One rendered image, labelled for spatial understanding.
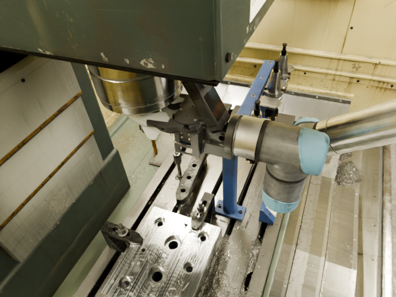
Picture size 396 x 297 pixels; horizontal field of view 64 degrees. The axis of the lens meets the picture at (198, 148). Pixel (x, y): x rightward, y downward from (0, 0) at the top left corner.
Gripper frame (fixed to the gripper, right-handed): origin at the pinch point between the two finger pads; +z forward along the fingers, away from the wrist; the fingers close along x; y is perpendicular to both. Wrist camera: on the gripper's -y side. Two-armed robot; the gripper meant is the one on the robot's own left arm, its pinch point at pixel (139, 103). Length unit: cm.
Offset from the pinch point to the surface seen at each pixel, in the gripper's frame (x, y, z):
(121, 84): -7.7, -9.7, -3.1
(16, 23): -12.5, -20.0, 7.8
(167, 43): -12.5, -20.5, -15.0
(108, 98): -7.9, -6.4, 0.2
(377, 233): 43, 76, -66
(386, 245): 30, 63, -65
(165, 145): 60, 78, 36
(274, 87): 44, 20, -19
